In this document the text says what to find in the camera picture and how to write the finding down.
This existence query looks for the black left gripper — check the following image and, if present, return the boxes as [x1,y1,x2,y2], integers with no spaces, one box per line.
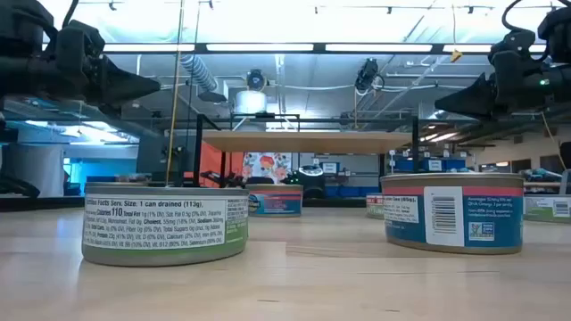
[53,55,161,119]

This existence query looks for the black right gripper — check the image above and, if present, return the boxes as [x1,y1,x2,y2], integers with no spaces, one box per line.
[434,49,543,121]

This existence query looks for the blue label salmon can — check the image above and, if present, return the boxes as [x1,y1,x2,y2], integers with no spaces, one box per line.
[246,183,304,218]
[380,172,525,256]

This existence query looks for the green label tuna can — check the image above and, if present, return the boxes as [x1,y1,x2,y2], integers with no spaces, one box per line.
[366,193,385,220]
[81,182,250,268]
[522,193,571,225]

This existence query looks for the wooden shelf black metal legs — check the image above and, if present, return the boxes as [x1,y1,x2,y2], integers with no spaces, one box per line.
[192,113,421,189]

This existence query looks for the grey cabinet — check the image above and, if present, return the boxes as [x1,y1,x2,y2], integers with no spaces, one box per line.
[136,133,197,182]

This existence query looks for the blue grey rolled tubes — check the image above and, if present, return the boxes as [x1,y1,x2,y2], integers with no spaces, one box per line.
[519,168,563,182]

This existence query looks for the white cloth cover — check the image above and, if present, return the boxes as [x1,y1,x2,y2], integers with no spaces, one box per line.
[2,142,66,197]

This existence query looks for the orange fabric panel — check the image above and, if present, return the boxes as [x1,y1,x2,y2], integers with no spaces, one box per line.
[185,142,245,187]

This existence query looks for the white cylindrical lamp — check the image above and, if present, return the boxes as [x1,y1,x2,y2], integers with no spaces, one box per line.
[235,90,268,115]

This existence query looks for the black curved tube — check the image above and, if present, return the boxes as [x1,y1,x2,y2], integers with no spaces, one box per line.
[0,172,44,200]

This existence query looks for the black round ceiling device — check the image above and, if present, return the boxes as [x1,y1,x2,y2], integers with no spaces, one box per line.
[245,69,269,92]

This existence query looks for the long ceiling light fixture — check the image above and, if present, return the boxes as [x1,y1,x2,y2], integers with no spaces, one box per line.
[42,42,548,55]

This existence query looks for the floral patterned cloth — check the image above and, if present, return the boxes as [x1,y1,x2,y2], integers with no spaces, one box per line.
[242,152,294,185]

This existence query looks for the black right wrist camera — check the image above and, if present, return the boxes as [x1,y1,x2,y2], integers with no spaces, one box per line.
[487,29,537,63]

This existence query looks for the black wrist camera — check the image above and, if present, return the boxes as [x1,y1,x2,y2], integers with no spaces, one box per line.
[487,29,537,63]
[55,20,107,62]

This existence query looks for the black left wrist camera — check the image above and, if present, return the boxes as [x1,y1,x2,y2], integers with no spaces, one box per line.
[55,20,107,62]

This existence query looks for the silver flexible duct hose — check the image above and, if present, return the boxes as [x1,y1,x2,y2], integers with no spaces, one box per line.
[180,53,219,93]

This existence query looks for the yellow hanging cable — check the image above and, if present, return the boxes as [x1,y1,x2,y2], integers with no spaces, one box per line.
[541,111,567,170]

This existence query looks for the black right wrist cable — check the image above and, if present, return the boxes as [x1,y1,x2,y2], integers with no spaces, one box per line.
[501,0,564,33]

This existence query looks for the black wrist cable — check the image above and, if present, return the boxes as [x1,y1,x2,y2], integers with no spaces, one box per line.
[501,0,564,33]
[62,0,80,29]

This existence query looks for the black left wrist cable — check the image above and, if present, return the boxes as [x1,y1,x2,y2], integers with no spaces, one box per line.
[62,0,80,29]

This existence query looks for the black hanging camera device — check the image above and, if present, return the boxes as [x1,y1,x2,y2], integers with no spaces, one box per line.
[354,57,385,95]

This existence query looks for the black aluminium table frame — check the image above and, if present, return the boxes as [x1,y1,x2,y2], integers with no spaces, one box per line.
[0,195,385,211]

